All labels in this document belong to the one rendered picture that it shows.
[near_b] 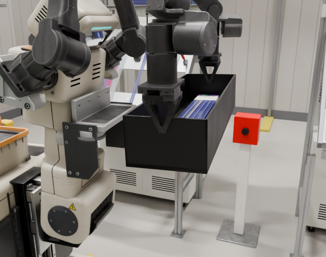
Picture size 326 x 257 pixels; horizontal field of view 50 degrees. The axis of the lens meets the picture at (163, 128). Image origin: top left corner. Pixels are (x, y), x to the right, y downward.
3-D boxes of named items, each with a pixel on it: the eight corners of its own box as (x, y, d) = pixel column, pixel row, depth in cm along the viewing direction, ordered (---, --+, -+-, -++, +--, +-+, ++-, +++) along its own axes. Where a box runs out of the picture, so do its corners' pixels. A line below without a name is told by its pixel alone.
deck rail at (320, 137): (320, 148, 178) (322, 143, 172) (316, 147, 178) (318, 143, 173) (329, 36, 205) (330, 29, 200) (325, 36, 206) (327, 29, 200)
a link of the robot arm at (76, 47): (49, 57, 84) (30, 50, 79) (77, 30, 79) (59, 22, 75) (60, 88, 80) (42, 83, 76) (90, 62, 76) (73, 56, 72)
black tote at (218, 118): (186, 104, 126) (186, 73, 122) (235, 106, 121) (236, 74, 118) (125, 166, 73) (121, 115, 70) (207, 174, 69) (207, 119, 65)
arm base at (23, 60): (28, 60, 88) (-6, 66, 77) (49, 41, 84) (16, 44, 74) (49, 88, 88) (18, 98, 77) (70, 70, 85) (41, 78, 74)
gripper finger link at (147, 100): (185, 127, 72) (185, 81, 69) (176, 137, 66) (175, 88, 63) (153, 125, 74) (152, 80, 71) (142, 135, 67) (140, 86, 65)
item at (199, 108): (198, 104, 121) (198, 94, 120) (218, 104, 119) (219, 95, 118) (153, 157, 75) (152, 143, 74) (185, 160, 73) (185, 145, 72)
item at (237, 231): (255, 248, 208) (267, 122, 185) (216, 239, 217) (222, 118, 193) (260, 227, 230) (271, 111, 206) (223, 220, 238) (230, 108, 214)
